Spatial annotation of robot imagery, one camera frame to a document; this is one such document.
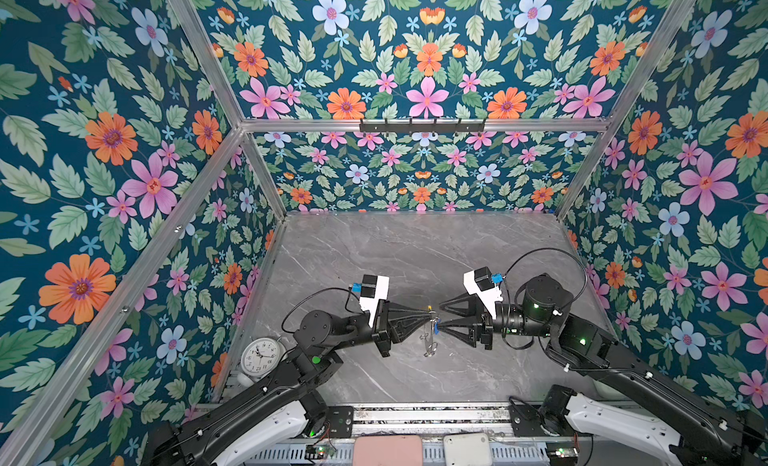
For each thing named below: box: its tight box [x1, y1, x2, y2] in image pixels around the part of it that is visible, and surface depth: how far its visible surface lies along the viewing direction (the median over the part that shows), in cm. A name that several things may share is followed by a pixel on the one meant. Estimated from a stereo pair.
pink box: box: [353, 435, 424, 466], surface depth 70 cm
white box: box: [443, 433, 493, 466], surface depth 70 cm
